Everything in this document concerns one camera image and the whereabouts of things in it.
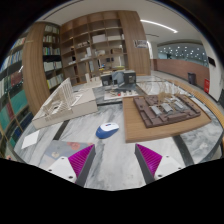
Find red fire extinguisher box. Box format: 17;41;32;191
204;79;210;93

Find white paper sheet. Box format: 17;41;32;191
22;131;39;149

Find grey building model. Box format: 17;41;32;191
101;70;136;88

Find left bookshelf with books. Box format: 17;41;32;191
0;22;63;160

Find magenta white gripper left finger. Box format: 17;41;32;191
47;144;96;187

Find ceiling light strip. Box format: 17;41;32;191
140;19;178;33

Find wire frame model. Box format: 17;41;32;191
137;79;188;98

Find white architectural model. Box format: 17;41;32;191
32;78;98;129

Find brown architectural model on board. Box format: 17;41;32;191
123;94;211;143

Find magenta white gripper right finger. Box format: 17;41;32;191
135;144;182;184

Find wooden bookshelf wall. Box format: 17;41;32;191
60;10;151;85

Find dark trash bin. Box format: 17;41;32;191
188;72;196;85

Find blue white computer mouse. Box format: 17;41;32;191
96;122;119;139

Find printed mouse pad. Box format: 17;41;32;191
39;140;90;169

